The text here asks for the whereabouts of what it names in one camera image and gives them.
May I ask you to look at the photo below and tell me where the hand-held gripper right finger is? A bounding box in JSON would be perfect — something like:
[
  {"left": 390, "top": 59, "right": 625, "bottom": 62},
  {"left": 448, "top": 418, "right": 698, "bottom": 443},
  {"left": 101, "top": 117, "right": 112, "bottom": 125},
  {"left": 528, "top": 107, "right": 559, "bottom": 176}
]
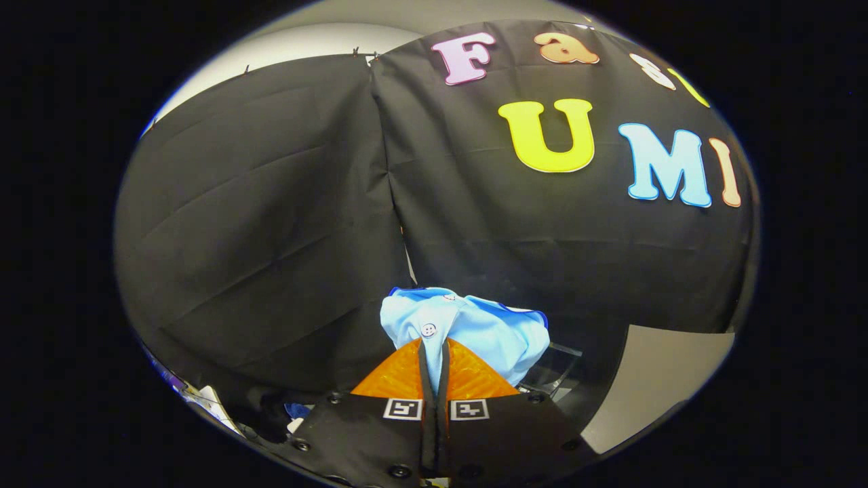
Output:
[{"left": 436, "top": 338, "right": 599, "bottom": 488}]

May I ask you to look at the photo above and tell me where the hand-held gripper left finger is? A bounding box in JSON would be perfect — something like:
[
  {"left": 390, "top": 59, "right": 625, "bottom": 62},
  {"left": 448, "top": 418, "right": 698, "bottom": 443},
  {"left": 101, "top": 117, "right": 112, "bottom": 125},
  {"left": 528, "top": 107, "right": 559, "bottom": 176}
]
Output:
[{"left": 288, "top": 338, "right": 436, "bottom": 488}]

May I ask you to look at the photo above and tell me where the light blue polo shirt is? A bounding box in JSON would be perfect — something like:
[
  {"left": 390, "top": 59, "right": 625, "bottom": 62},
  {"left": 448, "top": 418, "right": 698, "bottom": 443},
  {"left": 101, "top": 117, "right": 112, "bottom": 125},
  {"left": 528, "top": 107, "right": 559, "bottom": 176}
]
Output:
[{"left": 380, "top": 287, "right": 550, "bottom": 395}]

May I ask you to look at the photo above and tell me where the black backdrop cloth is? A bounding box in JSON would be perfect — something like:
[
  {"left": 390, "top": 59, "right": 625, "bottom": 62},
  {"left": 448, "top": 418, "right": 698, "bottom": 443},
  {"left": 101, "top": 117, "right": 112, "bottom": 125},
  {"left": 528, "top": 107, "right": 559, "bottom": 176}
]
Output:
[{"left": 114, "top": 19, "right": 757, "bottom": 441}]

